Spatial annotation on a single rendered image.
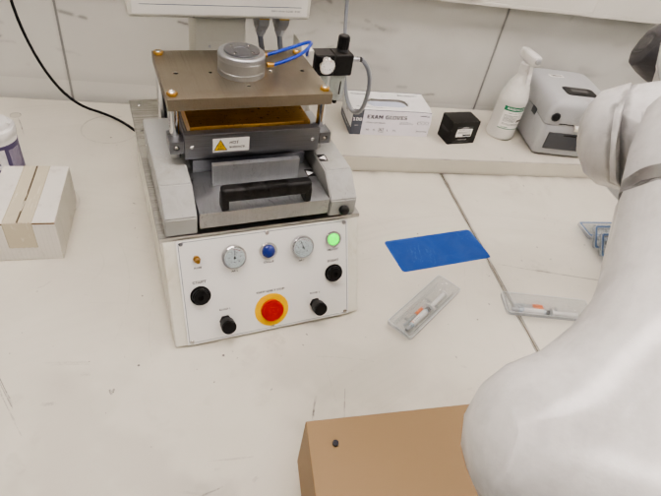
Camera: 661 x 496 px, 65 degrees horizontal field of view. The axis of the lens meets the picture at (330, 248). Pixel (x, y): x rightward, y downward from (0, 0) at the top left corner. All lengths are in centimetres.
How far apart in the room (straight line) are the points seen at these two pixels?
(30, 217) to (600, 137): 91
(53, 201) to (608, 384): 97
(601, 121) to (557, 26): 124
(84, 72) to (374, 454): 126
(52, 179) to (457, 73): 116
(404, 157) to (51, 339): 92
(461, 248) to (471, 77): 67
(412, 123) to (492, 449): 121
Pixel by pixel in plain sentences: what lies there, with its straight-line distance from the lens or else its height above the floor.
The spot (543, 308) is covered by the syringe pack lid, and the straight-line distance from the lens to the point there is 114.
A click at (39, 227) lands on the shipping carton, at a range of 107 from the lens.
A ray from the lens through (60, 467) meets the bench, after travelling 85.
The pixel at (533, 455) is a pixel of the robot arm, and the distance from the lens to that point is 34.
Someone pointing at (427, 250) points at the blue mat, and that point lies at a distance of 118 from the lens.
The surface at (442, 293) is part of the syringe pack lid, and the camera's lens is 106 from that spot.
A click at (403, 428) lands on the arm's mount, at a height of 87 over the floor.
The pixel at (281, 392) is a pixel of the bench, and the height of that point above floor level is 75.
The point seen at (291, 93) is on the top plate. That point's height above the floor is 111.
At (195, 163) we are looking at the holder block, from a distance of 91.
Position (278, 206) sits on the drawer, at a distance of 86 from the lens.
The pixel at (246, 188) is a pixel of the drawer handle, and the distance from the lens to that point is 82.
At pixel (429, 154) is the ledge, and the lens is 144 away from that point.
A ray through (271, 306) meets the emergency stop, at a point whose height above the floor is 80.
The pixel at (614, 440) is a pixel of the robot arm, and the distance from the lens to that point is 35.
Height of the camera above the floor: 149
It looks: 41 degrees down
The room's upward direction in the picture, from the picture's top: 11 degrees clockwise
